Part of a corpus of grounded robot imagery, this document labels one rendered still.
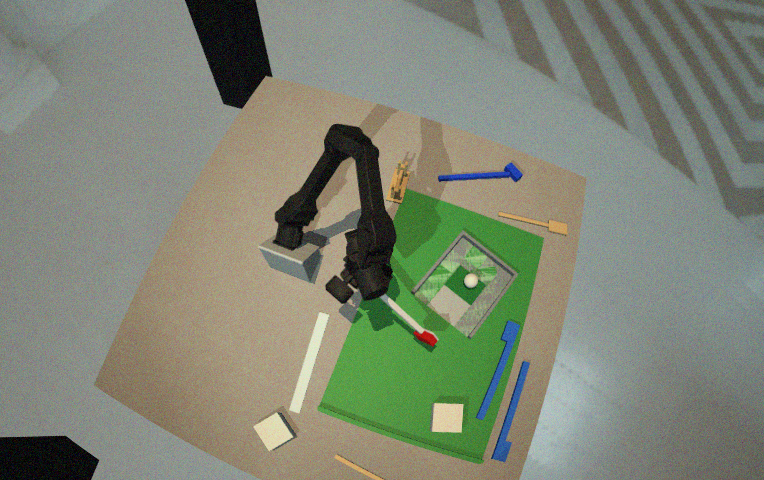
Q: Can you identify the pale cream flat bar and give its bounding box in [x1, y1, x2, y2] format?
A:
[289, 312, 329, 413]

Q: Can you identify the white golf ball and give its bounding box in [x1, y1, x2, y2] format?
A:
[464, 273, 478, 288]

